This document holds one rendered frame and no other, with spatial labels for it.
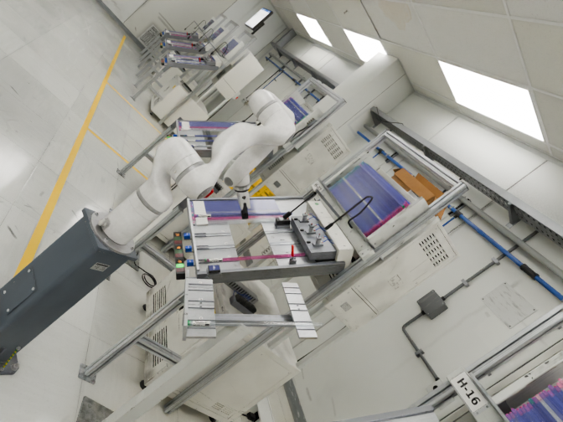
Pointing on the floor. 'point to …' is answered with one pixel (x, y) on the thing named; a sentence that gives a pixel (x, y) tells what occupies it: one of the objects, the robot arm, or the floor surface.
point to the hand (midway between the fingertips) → (244, 214)
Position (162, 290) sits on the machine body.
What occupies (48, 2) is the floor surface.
